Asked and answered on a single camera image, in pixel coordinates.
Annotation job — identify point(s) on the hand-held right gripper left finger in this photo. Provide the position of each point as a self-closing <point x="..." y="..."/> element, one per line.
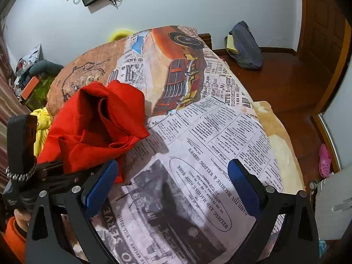
<point x="101" y="187"/>

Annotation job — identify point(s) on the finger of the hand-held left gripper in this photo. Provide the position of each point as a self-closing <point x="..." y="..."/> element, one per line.
<point x="51" y="166"/>
<point x="60" y="181"/>

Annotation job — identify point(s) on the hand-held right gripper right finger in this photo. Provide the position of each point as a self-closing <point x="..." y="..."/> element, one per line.
<point x="244" y="187"/>

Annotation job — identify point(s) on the large red garment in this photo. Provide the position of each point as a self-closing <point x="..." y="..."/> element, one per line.
<point x="90" y="121"/>

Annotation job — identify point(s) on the person's left forearm orange sleeve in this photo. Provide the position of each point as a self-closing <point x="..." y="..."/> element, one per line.
<point x="13" y="239"/>

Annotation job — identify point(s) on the person's left hand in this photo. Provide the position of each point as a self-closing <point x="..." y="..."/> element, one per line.
<point x="22" y="215"/>

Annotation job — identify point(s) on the yellow garment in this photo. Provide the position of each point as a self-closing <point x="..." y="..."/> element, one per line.
<point x="44" y="121"/>

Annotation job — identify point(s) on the brown striped curtain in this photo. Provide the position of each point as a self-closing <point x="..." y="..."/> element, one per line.
<point x="7" y="93"/>

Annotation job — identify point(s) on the green box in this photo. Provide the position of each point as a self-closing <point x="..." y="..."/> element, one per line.
<point x="41" y="93"/>

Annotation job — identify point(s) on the orange box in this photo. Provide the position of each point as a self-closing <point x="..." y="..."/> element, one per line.
<point x="29" y="88"/>

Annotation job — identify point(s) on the cream fleece blanket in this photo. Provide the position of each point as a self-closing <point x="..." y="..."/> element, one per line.
<point x="280" y="143"/>

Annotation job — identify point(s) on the newspaper and car printed blanket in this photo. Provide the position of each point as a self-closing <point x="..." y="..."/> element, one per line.
<point x="192" y="143"/>

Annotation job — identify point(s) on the dark grey cloth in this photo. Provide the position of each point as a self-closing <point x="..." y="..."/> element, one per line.
<point x="44" y="66"/>

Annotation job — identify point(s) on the pink clog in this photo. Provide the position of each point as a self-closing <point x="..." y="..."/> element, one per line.
<point x="324" y="162"/>

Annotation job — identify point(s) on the white patterned cloth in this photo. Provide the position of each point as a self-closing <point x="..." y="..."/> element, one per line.
<point x="30" y="56"/>

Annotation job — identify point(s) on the white cabinet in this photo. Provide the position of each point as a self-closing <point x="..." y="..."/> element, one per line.
<point x="330" y="206"/>

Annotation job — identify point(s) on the teal patterned cloth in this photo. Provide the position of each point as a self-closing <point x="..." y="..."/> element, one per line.
<point x="323" y="249"/>

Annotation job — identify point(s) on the blue-grey bag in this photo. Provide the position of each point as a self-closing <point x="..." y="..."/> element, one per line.
<point x="244" y="46"/>

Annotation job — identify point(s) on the yellow paper pad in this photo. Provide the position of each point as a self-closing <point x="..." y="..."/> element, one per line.
<point x="231" y="43"/>

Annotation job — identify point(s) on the yellow-green round object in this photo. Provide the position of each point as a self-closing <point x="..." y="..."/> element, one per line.
<point x="118" y="34"/>

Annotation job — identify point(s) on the wooden bed headboard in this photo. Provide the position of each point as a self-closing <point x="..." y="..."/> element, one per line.
<point x="206" y="40"/>

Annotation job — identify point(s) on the wooden door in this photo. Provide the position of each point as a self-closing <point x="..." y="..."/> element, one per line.
<point x="321" y="33"/>

